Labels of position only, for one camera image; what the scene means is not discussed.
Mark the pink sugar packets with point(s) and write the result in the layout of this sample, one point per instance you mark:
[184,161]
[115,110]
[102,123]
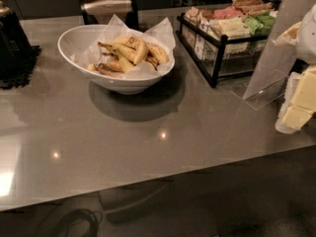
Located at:
[227,13]

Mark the small lower yellow banana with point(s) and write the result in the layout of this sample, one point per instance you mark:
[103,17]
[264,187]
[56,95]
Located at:
[112,65]

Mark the cream sugar packets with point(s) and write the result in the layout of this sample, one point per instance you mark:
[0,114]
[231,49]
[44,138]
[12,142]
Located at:
[233,28]

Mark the white ceramic bowl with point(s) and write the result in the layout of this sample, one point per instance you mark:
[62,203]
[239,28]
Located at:
[79,47]

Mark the black woven mat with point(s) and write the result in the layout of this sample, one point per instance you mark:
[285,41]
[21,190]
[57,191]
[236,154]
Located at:
[22,77]

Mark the right yellow banana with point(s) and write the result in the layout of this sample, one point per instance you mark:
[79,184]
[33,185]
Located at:
[158,52]

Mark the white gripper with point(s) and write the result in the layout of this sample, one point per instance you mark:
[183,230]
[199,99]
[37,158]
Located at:
[307,39]

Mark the brown sugar packets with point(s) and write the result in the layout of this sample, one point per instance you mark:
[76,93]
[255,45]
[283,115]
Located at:
[252,7]

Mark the spotted yellow banana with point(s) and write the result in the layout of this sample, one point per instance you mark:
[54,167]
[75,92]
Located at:
[136,43]

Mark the black wire condiment rack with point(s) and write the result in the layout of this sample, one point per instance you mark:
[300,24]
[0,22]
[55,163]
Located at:
[218,57]

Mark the white paper bowl liner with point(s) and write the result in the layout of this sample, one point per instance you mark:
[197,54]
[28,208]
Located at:
[116,51]

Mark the brown bruised bottom banana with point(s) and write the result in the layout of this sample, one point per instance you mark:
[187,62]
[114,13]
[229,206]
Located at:
[105,69]

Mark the green sweetener packets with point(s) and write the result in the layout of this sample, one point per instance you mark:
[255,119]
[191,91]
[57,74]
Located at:
[259,25]

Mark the black coffee machine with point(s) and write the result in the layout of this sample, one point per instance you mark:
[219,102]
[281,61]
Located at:
[12,38]

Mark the long middle yellow banana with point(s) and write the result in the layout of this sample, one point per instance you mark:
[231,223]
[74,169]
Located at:
[125,54]

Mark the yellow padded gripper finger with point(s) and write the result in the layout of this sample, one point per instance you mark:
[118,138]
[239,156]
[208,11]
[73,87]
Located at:
[291,119]

